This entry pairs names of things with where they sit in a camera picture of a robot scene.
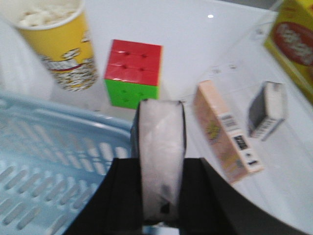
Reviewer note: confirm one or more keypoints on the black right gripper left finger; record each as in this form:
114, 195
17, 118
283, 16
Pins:
116, 207

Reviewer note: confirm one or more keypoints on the peach small carton box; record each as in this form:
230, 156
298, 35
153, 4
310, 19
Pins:
235, 154

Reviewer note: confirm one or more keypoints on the light blue plastic basket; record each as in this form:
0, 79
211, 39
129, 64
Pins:
53, 158

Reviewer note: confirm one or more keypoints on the yellow nabati wafer box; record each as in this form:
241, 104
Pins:
290, 41

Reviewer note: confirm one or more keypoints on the yellow popcorn paper cup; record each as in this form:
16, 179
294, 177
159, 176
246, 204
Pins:
57, 30

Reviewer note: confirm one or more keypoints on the colourful rubik's cube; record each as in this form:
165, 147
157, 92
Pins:
133, 73

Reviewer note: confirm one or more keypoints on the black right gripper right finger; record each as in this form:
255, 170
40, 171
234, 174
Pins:
208, 205

